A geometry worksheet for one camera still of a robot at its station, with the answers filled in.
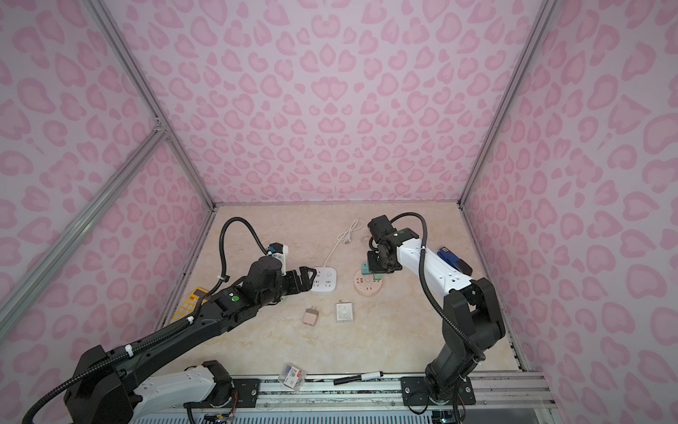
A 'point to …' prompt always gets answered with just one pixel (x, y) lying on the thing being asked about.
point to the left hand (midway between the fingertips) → (312, 274)
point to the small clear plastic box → (291, 376)
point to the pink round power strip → (365, 284)
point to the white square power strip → (325, 281)
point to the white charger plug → (344, 312)
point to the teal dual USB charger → (365, 270)
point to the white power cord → (346, 235)
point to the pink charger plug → (311, 315)
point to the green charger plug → (378, 276)
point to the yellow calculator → (189, 305)
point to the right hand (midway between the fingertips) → (375, 264)
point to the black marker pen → (359, 377)
